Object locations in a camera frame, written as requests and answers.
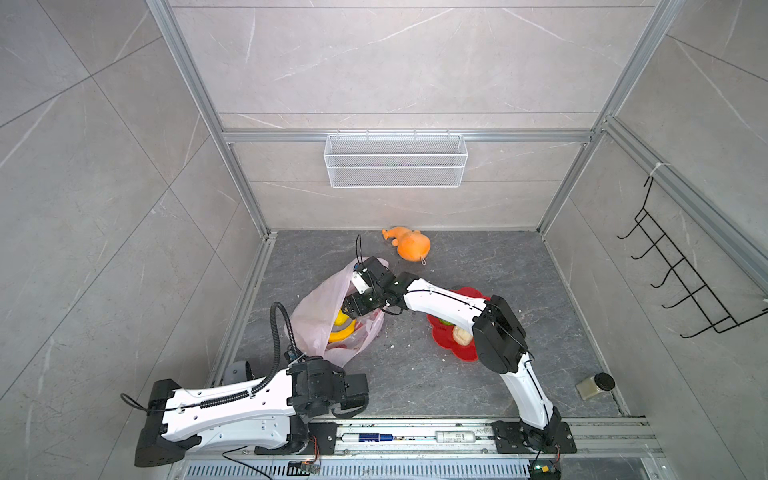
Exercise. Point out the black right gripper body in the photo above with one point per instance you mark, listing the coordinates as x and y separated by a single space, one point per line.
364 303

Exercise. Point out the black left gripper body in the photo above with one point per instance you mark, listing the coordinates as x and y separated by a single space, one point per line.
334 376

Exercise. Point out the yellow fake banana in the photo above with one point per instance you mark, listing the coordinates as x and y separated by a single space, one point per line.
340 335

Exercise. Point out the pink plastic bag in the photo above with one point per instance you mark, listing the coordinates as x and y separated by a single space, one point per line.
313 320

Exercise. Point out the red flower-shaped plate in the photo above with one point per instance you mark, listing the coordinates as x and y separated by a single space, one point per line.
452 319

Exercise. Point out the beige fake bun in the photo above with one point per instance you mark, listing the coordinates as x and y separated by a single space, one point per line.
461 336

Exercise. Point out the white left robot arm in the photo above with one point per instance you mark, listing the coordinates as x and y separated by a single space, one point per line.
269 415

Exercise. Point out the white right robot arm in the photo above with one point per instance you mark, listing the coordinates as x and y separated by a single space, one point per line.
500 343

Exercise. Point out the orange toy fruit with loop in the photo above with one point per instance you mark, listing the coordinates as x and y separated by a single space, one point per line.
411 245

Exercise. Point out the blue marker pen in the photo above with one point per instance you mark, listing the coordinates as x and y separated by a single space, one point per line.
374 437

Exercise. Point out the small round black-top container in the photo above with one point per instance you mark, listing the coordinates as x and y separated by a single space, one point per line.
238 372

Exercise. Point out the white wire mesh basket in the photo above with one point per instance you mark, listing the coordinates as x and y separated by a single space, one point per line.
390 160

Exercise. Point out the white tube on rail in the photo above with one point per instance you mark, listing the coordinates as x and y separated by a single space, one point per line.
455 437

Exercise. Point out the black wire hook rack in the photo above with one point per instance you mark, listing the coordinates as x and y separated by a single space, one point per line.
717 317

